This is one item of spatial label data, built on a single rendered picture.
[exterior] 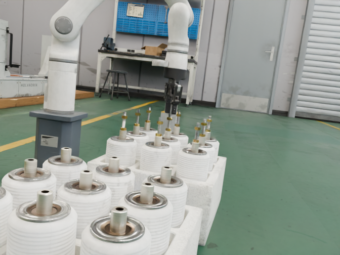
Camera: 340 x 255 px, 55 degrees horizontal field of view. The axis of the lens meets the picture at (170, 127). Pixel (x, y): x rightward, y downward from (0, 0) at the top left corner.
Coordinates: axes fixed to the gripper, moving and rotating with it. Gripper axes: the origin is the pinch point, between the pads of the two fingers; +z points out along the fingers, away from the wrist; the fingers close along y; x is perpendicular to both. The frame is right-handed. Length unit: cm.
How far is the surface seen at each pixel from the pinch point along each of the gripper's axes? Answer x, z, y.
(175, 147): -1.9, 11.9, -4.2
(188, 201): -1.6, 22.8, -23.5
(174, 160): -2.3, 16.3, -4.1
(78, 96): 31, 31, 365
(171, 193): 12, 11, -48
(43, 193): 34, 7, -57
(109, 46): -10, -46, 438
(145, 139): 7.2, 10.9, 2.2
